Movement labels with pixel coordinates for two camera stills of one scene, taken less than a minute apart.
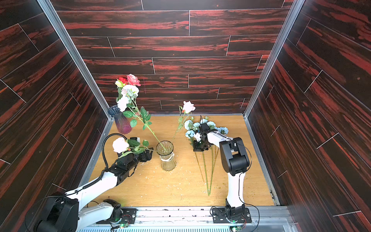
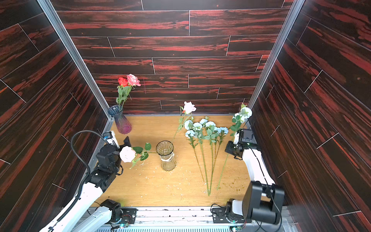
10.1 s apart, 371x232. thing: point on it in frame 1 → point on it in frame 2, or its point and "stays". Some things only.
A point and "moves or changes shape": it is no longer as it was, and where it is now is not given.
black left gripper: x=148 y=157 → x=126 y=142
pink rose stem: x=133 y=80 stays
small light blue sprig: x=191 y=134 stays
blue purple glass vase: x=122 y=124 stays
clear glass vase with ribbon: x=164 y=149 stays
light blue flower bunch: x=128 y=104 → x=244 y=112
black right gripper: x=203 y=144 → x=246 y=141
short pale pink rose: x=121 y=145 moves or changes shape
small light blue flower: x=224 y=131 stays
